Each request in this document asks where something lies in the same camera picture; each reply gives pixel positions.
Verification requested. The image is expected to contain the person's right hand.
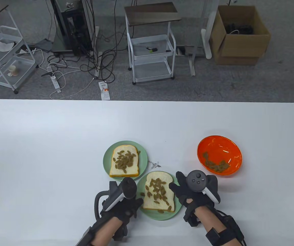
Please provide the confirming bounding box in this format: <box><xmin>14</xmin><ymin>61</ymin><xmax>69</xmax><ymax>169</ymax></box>
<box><xmin>169</xmin><ymin>171</ymin><xmax>216</xmax><ymax>210</ymax></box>

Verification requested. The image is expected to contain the person's left hand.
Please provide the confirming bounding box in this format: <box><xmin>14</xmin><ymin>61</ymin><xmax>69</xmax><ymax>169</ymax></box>
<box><xmin>100</xmin><ymin>197</ymin><xmax>144</xmax><ymax>228</ymax></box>

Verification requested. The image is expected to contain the black white hand controller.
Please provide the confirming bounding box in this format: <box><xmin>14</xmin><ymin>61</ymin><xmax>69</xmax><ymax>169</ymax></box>
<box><xmin>94</xmin><ymin>177</ymin><xmax>138</xmax><ymax>219</ymax></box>
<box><xmin>186</xmin><ymin>170</ymin><xmax>221</xmax><ymax>204</ymax></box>

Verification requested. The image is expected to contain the white toast slice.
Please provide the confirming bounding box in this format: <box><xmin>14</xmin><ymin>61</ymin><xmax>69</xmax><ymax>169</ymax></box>
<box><xmin>142</xmin><ymin>171</ymin><xmax>175</xmax><ymax>212</ymax></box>
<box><xmin>109</xmin><ymin>145</ymin><xmax>140</xmax><ymax>177</ymax></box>

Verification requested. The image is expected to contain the green round plate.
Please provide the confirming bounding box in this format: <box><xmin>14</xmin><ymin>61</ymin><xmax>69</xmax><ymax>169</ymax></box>
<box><xmin>136</xmin><ymin>170</ymin><xmax>183</xmax><ymax>221</ymax></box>
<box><xmin>103</xmin><ymin>140</ymin><xmax>148</xmax><ymax>182</ymax></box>

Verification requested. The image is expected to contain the orange plastic bowl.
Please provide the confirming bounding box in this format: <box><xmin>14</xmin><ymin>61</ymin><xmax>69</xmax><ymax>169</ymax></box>
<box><xmin>197</xmin><ymin>135</ymin><xmax>242</xmax><ymax>176</ymax></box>

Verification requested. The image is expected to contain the person's right forearm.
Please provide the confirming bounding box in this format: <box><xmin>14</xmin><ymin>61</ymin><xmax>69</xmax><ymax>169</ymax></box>
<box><xmin>194</xmin><ymin>205</ymin><xmax>231</xmax><ymax>246</ymax></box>

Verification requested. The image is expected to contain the person's left forearm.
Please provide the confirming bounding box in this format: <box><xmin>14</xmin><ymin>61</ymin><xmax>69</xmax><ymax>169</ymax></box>
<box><xmin>89</xmin><ymin>217</ymin><xmax>124</xmax><ymax>246</ymax></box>

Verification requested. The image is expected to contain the white paper slip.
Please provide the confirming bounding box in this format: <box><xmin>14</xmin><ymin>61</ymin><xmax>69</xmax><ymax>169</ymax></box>
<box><xmin>98</xmin><ymin>81</ymin><xmax>111</xmax><ymax>101</ymax></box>

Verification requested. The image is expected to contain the white power strip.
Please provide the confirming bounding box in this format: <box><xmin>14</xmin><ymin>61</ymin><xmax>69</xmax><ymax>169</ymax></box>
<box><xmin>50</xmin><ymin>74</ymin><xmax>62</xmax><ymax>93</ymax></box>

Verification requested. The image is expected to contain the white desk leg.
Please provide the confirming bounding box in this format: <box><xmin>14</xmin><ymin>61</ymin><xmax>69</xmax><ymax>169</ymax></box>
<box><xmin>200</xmin><ymin>0</ymin><xmax>220</xmax><ymax>60</ymax></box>

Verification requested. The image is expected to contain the brown cardboard box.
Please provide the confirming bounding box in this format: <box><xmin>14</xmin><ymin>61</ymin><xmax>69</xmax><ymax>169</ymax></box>
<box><xmin>209</xmin><ymin>5</ymin><xmax>271</xmax><ymax>66</ymax></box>

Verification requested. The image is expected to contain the white cart with dark top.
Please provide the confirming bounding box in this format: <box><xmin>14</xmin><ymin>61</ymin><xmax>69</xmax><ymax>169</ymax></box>
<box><xmin>124</xmin><ymin>2</ymin><xmax>182</xmax><ymax>85</ymax></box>
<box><xmin>0</xmin><ymin>4</ymin><xmax>39</xmax><ymax>94</ymax></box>

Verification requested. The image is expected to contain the bundle of black gear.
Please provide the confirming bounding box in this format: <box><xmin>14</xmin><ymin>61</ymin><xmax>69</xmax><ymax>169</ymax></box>
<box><xmin>223</xmin><ymin>23</ymin><xmax>254</xmax><ymax>35</ymax></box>

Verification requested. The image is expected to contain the grey flat device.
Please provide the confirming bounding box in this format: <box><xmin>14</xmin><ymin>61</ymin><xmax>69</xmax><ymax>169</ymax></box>
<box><xmin>33</xmin><ymin>38</ymin><xmax>54</xmax><ymax>53</ymax></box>

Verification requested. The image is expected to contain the black computer tower stand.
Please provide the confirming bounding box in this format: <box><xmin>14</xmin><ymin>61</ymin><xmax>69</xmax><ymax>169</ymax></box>
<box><xmin>50</xmin><ymin>0</ymin><xmax>96</xmax><ymax>57</ymax></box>

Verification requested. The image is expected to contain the crumpled white paper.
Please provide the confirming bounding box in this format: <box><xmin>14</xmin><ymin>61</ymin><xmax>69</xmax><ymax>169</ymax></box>
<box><xmin>0</xmin><ymin>40</ymin><xmax>14</xmax><ymax>52</ymax></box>

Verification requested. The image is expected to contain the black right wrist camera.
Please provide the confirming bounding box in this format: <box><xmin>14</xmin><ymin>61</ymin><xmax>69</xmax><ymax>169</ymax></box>
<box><xmin>183</xmin><ymin>205</ymin><xmax>202</xmax><ymax>227</ymax></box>

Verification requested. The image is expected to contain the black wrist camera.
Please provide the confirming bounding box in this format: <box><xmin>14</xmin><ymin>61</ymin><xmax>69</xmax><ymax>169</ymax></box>
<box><xmin>183</xmin><ymin>205</ymin><xmax>202</xmax><ymax>227</ymax></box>
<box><xmin>112</xmin><ymin>222</ymin><xmax>130</xmax><ymax>241</ymax></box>

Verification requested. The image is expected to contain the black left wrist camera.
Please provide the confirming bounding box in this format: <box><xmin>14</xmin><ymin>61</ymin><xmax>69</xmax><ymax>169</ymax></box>
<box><xmin>112</xmin><ymin>222</ymin><xmax>130</xmax><ymax>241</ymax></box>

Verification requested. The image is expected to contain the grey metal floor rail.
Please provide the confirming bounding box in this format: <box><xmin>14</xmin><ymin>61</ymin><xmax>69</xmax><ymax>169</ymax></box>
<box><xmin>176</xmin><ymin>46</ymin><xmax>196</xmax><ymax>76</ymax></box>

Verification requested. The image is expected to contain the bundle of black cables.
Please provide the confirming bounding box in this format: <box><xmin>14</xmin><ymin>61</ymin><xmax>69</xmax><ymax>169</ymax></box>
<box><xmin>79</xmin><ymin>0</ymin><xmax>130</xmax><ymax>84</ymax></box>

